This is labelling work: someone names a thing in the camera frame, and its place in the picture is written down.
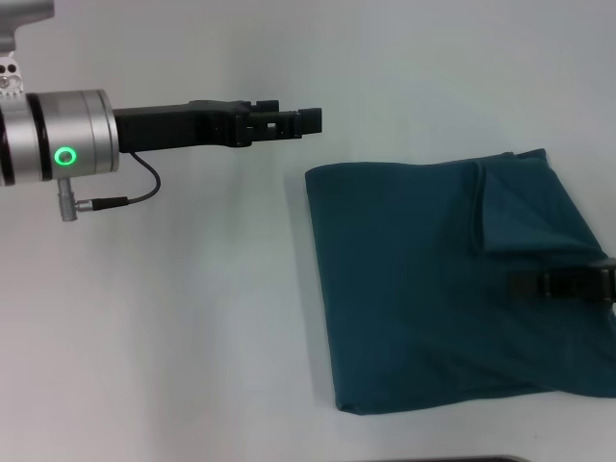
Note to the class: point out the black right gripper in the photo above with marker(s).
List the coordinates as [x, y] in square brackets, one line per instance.
[584, 284]

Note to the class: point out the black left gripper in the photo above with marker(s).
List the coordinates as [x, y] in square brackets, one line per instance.
[178, 127]

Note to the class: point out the teal t-shirt with white print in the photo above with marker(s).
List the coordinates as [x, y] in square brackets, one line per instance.
[433, 289]

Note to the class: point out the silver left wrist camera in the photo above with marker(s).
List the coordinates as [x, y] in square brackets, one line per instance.
[14, 29]

